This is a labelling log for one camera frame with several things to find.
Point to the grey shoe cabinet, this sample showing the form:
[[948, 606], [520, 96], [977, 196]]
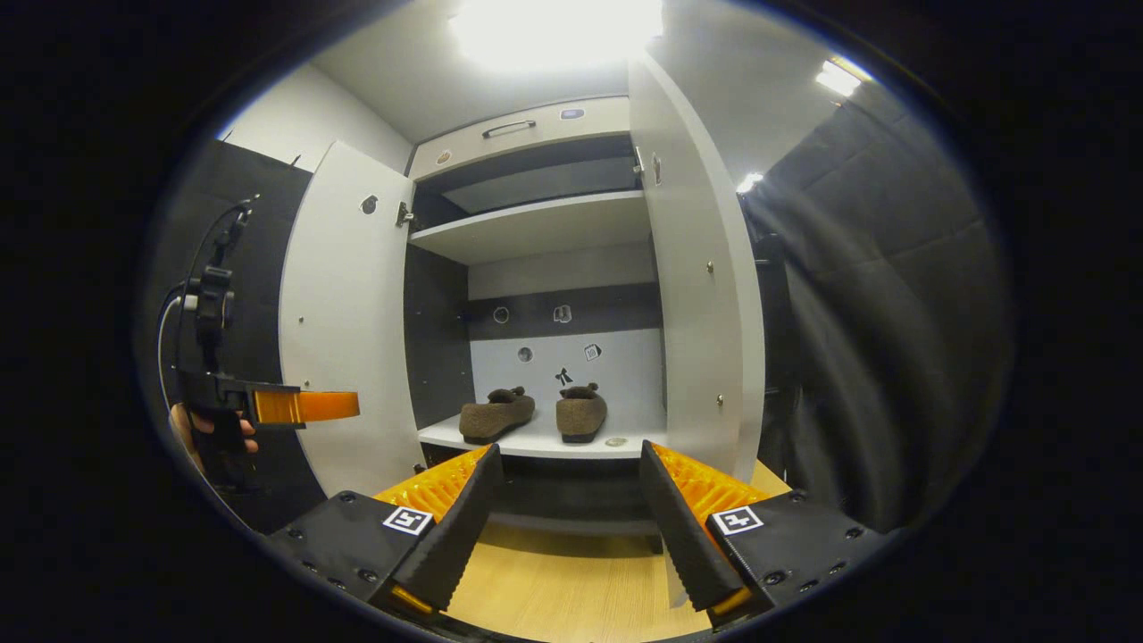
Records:
[[536, 232]]

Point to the small ceiling light panel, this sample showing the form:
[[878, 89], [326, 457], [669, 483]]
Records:
[[748, 183], [839, 79]]

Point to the large ceiling light panel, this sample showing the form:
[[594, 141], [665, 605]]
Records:
[[558, 31]]

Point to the black backdrop cloth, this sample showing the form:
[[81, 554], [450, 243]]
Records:
[[875, 313]]

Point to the grey cabinet drawer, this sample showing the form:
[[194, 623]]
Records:
[[464, 147]]

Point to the brown fuzzy shoe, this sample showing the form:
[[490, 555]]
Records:
[[496, 417], [580, 415]]

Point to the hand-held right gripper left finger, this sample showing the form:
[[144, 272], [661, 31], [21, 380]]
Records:
[[446, 536]]

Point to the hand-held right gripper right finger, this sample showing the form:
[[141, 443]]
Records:
[[688, 536]]

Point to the grey shoe cabinet door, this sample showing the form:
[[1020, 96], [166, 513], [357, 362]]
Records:
[[705, 313], [348, 313]]

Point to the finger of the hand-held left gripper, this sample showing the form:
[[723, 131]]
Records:
[[312, 406]]

